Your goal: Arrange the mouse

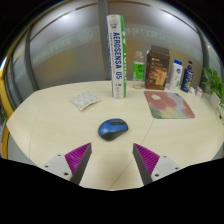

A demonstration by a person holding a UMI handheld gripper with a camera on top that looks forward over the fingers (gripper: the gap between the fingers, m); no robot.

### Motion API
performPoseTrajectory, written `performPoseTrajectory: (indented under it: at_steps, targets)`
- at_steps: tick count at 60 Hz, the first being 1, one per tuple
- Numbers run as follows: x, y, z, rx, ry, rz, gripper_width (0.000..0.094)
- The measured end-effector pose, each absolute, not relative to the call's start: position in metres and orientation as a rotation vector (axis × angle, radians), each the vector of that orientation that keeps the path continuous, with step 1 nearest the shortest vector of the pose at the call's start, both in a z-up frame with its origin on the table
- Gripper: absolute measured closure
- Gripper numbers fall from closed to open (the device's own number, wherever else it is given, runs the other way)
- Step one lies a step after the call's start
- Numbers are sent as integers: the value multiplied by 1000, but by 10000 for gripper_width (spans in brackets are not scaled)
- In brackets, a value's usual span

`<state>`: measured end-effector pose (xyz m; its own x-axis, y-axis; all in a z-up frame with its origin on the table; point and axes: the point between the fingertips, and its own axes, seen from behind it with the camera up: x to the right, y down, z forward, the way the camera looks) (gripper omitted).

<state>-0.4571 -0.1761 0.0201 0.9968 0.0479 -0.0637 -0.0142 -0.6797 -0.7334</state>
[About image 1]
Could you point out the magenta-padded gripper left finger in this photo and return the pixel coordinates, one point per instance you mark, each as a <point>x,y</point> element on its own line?
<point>77,156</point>

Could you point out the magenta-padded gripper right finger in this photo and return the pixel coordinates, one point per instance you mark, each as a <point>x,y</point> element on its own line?
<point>146,157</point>

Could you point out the blue and black computer mouse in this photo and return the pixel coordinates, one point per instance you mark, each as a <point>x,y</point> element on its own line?
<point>112,129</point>

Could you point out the multicolour blotch-print mouse pad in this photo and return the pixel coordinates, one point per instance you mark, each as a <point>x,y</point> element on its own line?
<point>168,105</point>

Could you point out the small floral-print cushion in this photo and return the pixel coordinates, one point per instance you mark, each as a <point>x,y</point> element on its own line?
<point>85,100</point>

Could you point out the small white crumpled object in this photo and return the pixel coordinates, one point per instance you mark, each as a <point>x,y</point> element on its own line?
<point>191,90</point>

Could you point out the small pink white jar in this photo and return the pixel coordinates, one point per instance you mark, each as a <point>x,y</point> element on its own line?
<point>199,92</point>

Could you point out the white blue-capped lotion bottle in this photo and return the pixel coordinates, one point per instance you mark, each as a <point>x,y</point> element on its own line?
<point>175,76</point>

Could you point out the clear green-label drink bottle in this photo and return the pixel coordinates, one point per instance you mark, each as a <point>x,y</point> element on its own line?
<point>138,71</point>

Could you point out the brown cardboard snack box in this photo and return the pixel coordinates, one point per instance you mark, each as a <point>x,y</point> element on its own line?
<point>156,71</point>

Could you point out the dark blue shampoo bottle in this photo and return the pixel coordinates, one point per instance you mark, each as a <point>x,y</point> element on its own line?
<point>187,78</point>

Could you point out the green potted plant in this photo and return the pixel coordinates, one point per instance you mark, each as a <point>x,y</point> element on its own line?
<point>213,83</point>

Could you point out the white green shuttlecock tube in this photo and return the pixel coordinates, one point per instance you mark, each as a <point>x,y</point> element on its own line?
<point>116,60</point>

